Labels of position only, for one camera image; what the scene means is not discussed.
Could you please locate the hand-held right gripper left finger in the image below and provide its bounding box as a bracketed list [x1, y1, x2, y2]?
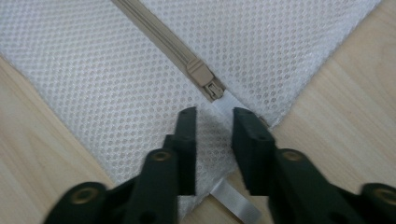
[123, 106, 198, 224]

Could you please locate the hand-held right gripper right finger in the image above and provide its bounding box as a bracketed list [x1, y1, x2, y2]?
[231, 106, 366, 224]

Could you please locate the white mesh zipper bag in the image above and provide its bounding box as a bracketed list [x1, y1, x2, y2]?
[0, 0, 383, 224]

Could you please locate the beige zipper slider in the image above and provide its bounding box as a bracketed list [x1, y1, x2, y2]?
[185, 58, 226, 103]

